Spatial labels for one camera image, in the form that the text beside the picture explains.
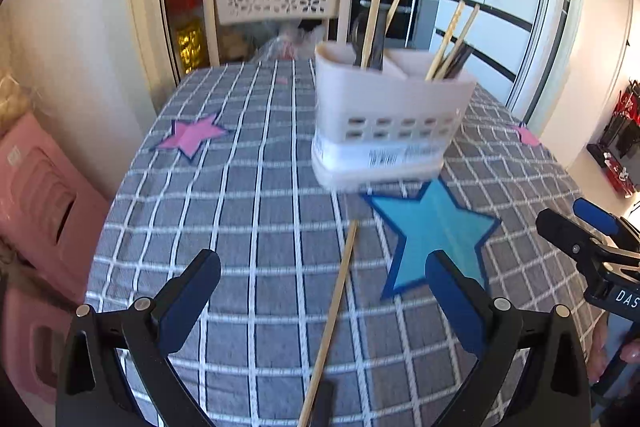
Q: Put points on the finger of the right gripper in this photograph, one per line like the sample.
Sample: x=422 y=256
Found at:
x=597 y=217
x=571 y=239

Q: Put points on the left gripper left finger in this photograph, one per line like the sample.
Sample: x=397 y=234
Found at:
x=92 y=387

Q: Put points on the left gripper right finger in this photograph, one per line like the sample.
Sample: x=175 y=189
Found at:
x=553 y=388

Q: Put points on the yellow patterned chopstick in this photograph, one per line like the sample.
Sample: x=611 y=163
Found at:
x=439 y=55

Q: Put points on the person's right hand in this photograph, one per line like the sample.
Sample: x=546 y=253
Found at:
x=600 y=355

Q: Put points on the pink plastic stool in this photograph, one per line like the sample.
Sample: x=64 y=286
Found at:
x=52 y=217

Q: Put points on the white plastic utensil holder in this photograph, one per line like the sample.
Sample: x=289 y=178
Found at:
x=382 y=125

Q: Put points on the grey checked star tablecloth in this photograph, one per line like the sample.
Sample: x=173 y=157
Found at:
x=252 y=197

